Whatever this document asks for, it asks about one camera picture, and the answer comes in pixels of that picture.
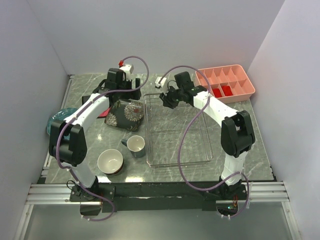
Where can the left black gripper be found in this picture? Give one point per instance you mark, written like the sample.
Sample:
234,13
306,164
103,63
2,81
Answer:
135,95

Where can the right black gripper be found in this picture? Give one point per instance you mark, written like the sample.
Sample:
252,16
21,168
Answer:
165,98

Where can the grey blue ceramic mug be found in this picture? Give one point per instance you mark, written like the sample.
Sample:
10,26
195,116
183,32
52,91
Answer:
136,145

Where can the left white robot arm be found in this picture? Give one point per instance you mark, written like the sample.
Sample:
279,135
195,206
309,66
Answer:
67,143

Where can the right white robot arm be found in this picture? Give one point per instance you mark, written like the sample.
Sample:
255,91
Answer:
237,133

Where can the black floral square plate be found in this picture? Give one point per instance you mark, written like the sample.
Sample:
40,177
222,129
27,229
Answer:
126,115

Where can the red black oven mitt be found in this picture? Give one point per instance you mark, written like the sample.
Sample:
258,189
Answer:
104,113

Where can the red cloth middle compartment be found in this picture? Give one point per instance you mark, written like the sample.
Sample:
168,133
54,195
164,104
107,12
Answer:
216,92

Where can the red cloth compartment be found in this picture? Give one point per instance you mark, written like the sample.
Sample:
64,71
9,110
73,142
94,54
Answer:
227,90
216,92

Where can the red cloth right compartment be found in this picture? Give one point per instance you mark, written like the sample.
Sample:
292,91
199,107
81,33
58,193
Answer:
227,90

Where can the pink divided organizer tray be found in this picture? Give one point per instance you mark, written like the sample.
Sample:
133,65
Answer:
231,75

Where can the white brown ceramic bowl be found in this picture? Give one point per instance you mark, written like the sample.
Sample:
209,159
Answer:
110,161

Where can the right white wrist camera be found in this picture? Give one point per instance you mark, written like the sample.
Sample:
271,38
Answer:
162,84

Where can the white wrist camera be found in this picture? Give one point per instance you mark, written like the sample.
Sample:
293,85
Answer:
162,84
127,68

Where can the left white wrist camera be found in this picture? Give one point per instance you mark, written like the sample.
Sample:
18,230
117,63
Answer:
127,68

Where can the metal wire dish rack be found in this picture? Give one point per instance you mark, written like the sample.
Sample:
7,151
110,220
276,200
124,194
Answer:
164,130

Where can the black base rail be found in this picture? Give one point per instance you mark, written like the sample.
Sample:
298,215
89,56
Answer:
151,196

